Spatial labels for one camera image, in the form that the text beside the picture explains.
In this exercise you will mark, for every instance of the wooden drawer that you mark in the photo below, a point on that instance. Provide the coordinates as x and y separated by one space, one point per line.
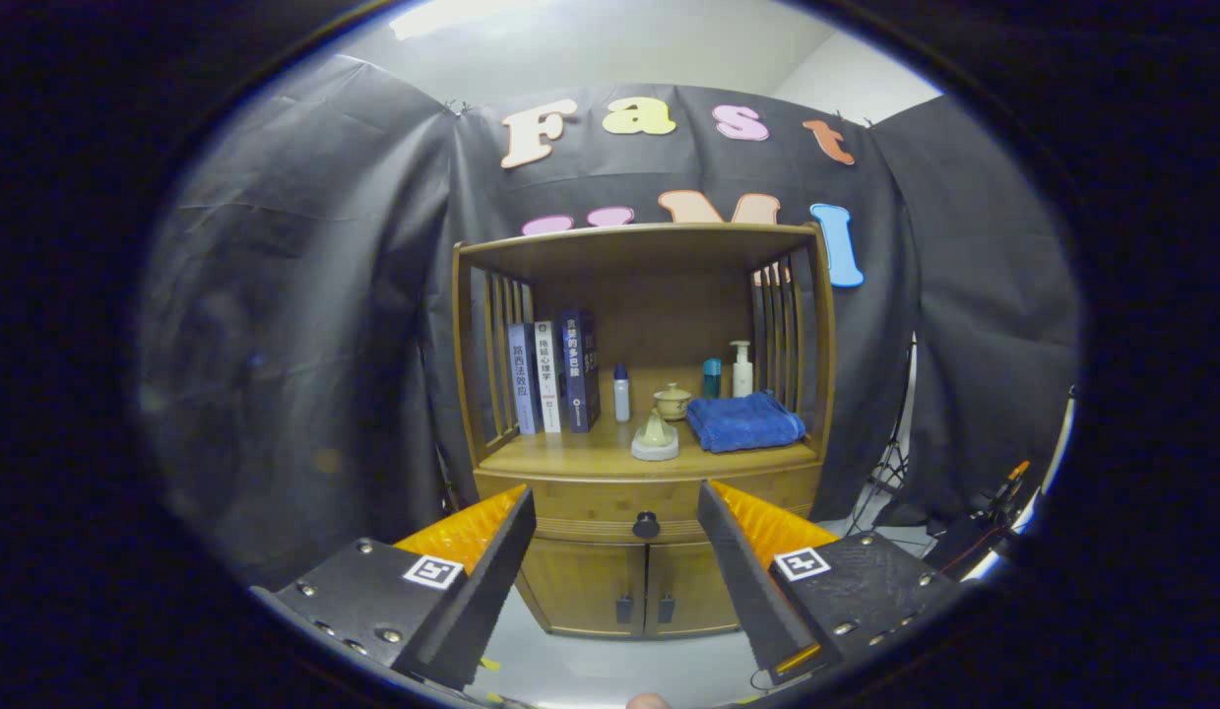
590 497

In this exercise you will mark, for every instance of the beige lidded teacup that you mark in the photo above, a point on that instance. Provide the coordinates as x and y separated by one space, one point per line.
672 402

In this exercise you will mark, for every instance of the dark equipment with orange part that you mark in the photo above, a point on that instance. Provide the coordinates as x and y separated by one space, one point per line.
964 542

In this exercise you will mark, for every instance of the wooden cabinet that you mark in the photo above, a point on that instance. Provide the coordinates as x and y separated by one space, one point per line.
649 251

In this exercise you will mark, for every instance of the wooden cabinet door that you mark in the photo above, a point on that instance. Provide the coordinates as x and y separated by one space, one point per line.
683 591
580 586

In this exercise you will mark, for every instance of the blue folded towel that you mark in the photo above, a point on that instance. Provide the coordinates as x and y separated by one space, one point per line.
745 421

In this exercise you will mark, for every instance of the black light stand tripod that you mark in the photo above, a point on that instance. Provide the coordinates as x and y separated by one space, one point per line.
890 463

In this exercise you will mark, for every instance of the dark blue book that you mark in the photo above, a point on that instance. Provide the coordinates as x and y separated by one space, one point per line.
577 369

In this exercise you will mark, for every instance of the pale green ceramic ornament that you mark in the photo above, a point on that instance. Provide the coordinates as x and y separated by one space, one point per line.
655 438

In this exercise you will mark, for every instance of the white bottle blue cap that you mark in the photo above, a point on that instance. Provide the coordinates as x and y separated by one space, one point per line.
621 396

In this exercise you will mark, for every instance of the white book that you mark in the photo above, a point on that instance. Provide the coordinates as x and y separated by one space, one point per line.
548 376

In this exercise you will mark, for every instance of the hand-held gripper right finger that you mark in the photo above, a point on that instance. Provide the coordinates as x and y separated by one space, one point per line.
742 581

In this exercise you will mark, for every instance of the teal bottle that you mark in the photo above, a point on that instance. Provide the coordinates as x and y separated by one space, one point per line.
712 379

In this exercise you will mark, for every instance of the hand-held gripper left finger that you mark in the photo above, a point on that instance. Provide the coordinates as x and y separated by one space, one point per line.
481 591

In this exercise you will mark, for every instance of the white pump bottle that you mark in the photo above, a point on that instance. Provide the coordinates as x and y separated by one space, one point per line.
742 376

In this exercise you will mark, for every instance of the light blue book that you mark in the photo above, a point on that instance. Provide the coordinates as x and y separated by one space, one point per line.
523 379

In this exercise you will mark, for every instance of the black backdrop cloth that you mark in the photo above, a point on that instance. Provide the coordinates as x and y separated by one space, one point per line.
294 295

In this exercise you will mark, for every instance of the wooden countertop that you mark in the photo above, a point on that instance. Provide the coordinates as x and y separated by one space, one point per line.
590 455

